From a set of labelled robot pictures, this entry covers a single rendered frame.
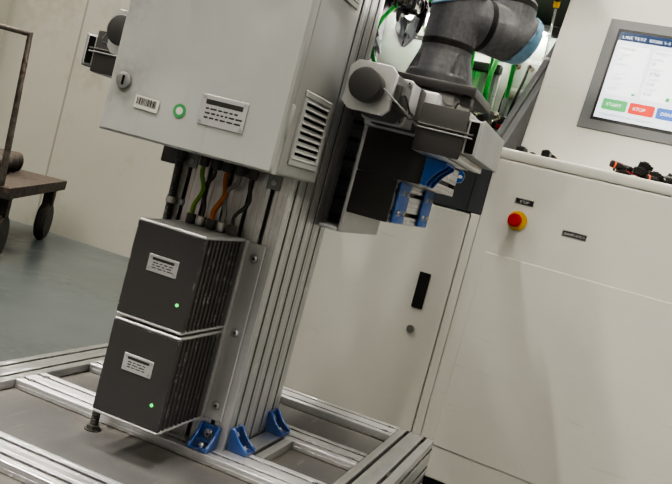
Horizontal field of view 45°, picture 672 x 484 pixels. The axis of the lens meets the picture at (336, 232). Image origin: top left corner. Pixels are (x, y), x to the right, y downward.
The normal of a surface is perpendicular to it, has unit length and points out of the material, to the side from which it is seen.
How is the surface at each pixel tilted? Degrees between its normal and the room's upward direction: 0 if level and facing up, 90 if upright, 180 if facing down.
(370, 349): 90
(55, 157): 90
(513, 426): 90
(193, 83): 90
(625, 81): 76
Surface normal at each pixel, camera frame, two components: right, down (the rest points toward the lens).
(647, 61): -0.34, -0.29
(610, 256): -0.41, -0.05
